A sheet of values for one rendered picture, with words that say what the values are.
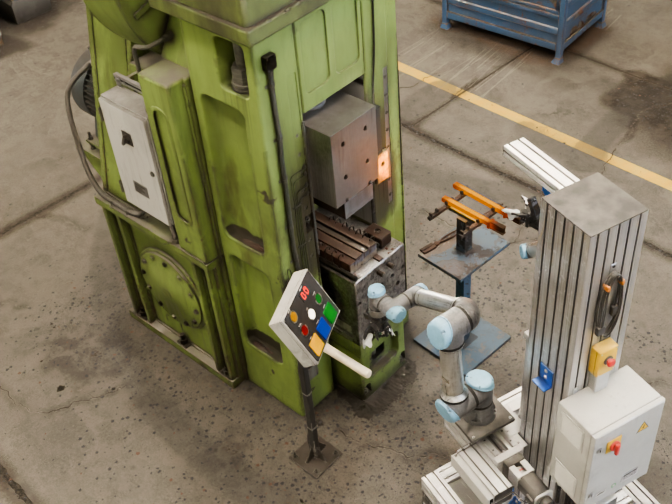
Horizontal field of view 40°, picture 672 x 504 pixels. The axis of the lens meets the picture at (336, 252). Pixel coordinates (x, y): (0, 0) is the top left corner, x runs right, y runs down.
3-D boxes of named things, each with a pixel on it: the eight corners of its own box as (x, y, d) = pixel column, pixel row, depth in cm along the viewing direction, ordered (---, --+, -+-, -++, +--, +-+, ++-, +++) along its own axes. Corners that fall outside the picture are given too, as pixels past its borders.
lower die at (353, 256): (376, 253, 465) (376, 240, 460) (350, 275, 455) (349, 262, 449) (315, 221, 488) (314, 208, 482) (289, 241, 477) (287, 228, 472)
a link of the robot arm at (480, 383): (499, 398, 391) (500, 377, 382) (476, 415, 386) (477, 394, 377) (479, 382, 399) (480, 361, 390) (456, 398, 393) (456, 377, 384)
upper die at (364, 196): (373, 198, 442) (372, 182, 435) (345, 219, 431) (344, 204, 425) (309, 166, 464) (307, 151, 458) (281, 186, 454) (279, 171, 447)
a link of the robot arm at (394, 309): (413, 302, 388) (396, 288, 395) (392, 314, 383) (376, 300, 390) (413, 315, 393) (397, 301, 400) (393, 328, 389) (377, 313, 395)
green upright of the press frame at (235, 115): (335, 389, 520) (291, 14, 367) (303, 418, 506) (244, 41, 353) (279, 353, 543) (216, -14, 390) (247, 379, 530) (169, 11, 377)
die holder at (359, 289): (406, 305, 499) (404, 243, 470) (360, 346, 479) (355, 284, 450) (329, 262, 529) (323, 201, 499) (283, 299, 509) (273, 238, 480)
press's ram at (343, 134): (390, 168, 442) (387, 96, 416) (337, 209, 422) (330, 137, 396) (325, 138, 465) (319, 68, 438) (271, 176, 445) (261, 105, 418)
